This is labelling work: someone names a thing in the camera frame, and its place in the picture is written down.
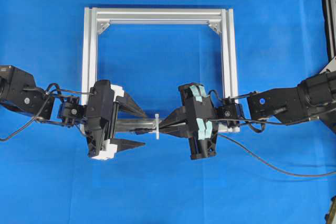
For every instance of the black stand at right edge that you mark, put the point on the black stand at right edge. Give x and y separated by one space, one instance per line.
328 7

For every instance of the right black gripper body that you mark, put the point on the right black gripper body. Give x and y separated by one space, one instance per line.
200 113

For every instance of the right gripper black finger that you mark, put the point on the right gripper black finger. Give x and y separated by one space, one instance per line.
176 117
177 130

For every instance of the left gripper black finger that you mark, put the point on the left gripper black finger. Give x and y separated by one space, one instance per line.
123 144
128 105

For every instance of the white string loop holder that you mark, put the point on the white string loop holder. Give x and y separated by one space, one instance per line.
157 131

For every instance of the aluminium extrusion frame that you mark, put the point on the aluminium extrusion frame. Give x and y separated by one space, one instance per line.
151 51

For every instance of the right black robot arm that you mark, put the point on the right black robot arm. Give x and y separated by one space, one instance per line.
312 98

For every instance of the left black and white gripper body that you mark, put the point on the left black and white gripper body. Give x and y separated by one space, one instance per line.
100 111

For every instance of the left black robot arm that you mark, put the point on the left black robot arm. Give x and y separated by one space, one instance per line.
53 105

